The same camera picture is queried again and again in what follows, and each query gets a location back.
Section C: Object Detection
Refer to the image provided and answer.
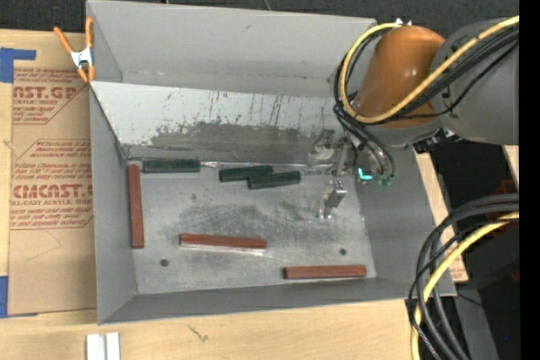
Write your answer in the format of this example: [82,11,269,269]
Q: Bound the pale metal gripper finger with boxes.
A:
[331,179,349,211]
[319,190,334,221]

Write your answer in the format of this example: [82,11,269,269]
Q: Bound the dark green flat block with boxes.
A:
[218,164,275,184]
[142,158,203,175]
[246,170,303,191]

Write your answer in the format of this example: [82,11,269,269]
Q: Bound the red-brown flat block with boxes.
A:
[179,233,268,250]
[127,163,146,250]
[282,264,369,281]

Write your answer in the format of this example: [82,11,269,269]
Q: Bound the grey metal bin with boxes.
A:
[85,0,459,326]

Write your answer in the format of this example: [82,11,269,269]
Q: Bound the brown cardboard board red print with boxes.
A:
[0,28,99,320]

